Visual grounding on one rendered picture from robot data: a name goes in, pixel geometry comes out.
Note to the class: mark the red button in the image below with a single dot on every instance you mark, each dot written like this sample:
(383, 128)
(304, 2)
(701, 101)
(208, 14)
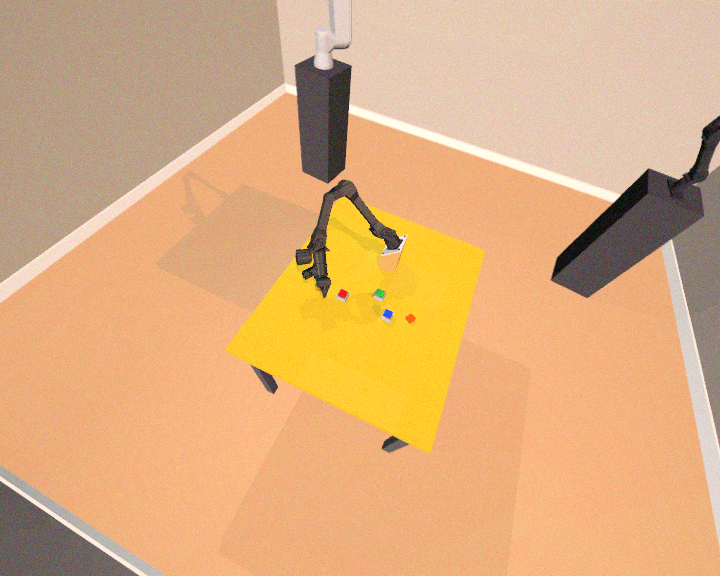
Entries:
(342, 295)

